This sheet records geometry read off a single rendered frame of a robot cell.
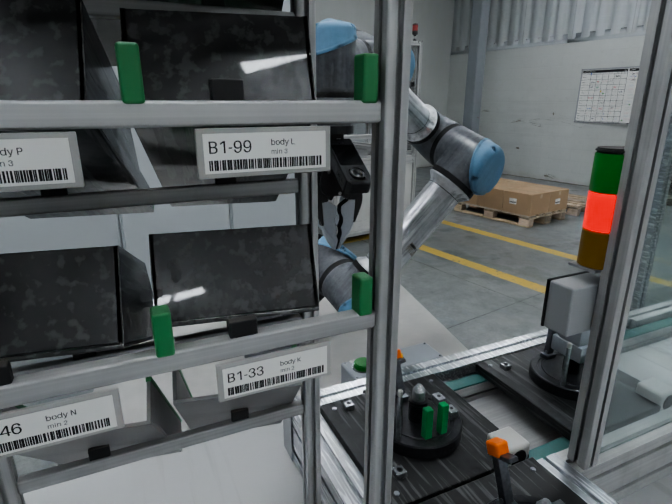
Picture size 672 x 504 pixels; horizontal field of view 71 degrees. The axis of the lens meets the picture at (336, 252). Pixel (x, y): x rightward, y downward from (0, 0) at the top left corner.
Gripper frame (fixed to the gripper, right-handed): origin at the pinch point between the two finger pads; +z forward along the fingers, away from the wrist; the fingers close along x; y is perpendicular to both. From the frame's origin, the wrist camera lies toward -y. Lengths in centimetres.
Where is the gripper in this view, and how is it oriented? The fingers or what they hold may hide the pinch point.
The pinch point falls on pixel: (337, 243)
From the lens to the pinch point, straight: 82.1
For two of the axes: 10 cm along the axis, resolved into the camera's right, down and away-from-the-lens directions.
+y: -4.2, -2.8, 8.6
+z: 0.0, 9.5, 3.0
